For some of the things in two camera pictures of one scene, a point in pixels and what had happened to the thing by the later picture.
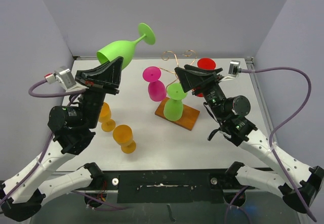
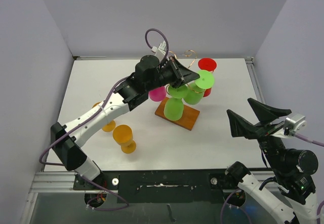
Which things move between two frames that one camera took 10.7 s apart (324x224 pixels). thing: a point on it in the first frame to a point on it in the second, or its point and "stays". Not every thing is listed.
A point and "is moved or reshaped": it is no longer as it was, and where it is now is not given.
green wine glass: [173, 107] stays
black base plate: [134, 186] stays
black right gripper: [192, 77] to [239, 125]
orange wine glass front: [123, 135] stays
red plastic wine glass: [207, 63] stays
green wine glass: [124, 49] is moved or reshaped
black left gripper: [110, 72] to [181, 75]
